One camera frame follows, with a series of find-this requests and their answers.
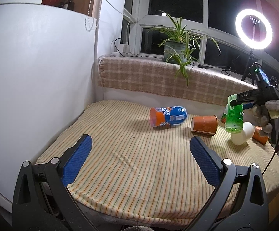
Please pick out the plaid sill cloth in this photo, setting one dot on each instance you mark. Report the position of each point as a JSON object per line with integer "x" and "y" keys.
{"x": 149, "y": 76}

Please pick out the striped table cloth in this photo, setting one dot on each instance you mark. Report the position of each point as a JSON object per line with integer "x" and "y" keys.
{"x": 135, "y": 174}

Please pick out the spider plant in pot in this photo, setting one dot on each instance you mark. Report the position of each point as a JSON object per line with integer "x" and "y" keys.
{"x": 180, "y": 45}

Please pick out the white plastic cup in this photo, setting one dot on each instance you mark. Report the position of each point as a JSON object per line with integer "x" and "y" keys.
{"x": 247, "y": 133}

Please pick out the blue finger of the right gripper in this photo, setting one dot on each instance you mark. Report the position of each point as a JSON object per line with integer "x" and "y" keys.
{"x": 248, "y": 105}
{"x": 240, "y": 101}

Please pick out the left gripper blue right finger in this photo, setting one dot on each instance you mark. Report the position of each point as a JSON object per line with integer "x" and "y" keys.
{"x": 239, "y": 200}

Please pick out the blue orange snack cup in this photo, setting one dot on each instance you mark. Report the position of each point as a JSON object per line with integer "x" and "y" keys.
{"x": 162, "y": 116}

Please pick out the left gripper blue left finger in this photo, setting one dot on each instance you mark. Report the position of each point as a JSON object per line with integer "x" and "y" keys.
{"x": 41, "y": 198}

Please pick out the ring light on tripod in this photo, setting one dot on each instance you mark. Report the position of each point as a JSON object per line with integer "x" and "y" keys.
{"x": 255, "y": 32}

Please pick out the white power strip with chargers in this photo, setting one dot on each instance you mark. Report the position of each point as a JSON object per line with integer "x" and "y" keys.
{"x": 121, "y": 50}

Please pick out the small black bottle on shelf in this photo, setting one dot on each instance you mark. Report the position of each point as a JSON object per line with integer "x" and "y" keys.
{"x": 69, "y": 5}

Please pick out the green plastic cup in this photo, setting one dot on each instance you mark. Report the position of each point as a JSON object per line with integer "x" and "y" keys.
{"x": 234, "y": 120}

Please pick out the grey gloved right hand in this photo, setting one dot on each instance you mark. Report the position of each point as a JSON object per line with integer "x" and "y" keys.
{"x": 267, "y": 117}

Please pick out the orange paper cup right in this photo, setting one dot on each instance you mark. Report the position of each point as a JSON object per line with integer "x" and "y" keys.
{"x": 258, "y": 137}

